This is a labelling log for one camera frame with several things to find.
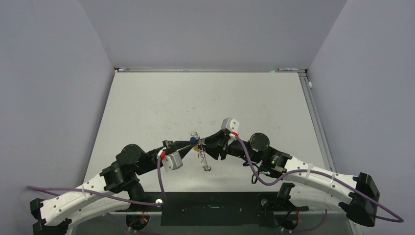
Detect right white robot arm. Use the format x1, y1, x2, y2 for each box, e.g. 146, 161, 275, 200
201, 130, 380, 227

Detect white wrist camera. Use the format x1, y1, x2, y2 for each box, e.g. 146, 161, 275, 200
157, 149, 183, 172
221, 117, 240, 135

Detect aluminium frame rail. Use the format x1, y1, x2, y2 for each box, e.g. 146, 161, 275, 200
298, 70, 336, 171

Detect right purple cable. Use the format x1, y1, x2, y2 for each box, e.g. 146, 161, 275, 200
233, 133, 405, 233

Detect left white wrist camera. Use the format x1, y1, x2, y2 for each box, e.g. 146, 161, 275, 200
157, 149, 183, 172

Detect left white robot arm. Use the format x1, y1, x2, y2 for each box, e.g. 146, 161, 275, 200
28, 140, 198, 235

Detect perforated metal keyring disc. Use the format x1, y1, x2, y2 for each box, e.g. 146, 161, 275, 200
191, 132, 211, 172

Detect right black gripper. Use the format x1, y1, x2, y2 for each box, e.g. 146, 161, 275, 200
198, 129, 261, 163

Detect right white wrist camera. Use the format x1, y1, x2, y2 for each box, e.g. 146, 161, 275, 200
221, 117, 240, 135

